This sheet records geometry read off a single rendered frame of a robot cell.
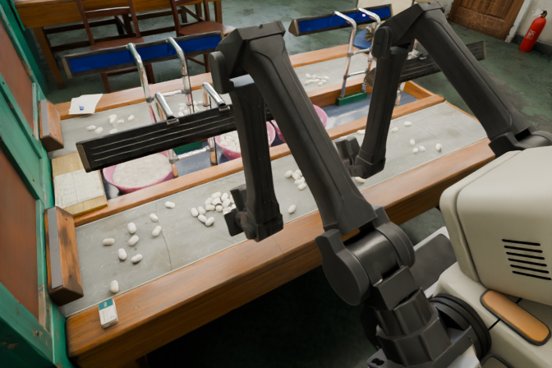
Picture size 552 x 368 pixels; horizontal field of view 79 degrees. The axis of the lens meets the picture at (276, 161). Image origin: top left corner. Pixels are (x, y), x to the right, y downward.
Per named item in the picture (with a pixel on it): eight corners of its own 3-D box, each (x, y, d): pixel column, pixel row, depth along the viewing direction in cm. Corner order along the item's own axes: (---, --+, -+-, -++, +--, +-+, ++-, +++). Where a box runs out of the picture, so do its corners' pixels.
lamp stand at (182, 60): (202, 146, 152) (188, 52, 122) (158, 159, 144) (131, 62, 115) (189, 125, 164) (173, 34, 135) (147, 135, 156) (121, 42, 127)
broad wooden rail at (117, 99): (356, 75, 230) (361, 49, 218) (62, 150, 161) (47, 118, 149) (345, 68, 238) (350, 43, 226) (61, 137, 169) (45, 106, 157)
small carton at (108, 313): (118, 322, 84) (116, 318, 83) (103, 328, 83) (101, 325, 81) (114, 301, 88) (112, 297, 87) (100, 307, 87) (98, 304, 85)
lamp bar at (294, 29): (393, 19, 182) (397, 5, 177) (296, 37, 158) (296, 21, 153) (383, 15, 187) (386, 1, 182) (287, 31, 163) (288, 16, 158)
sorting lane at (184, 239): (494, 135, 158) (497, 131, 156) (69, 320, 88) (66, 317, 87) (443, 105, 177) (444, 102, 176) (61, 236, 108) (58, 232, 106)
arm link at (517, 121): (406, -14, 68) (434, -17, 73) (367, 35, 79) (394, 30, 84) (552, 175, 58) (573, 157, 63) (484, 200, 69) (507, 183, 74)
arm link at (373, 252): (395, 323, 40) (425, 300, 42) (357, 244, 41) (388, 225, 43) (352, 311, 48) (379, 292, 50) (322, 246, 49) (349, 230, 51)
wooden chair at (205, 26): (209, 88, 326) (198, -13, 267) (179, 75, 345) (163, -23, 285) (239, 72, 353) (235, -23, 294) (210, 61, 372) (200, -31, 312)
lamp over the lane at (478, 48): (485, 59, 146) (492, 43, 141) (376, 90, 122) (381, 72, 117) (469, 52, 151) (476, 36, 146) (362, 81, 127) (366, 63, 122)
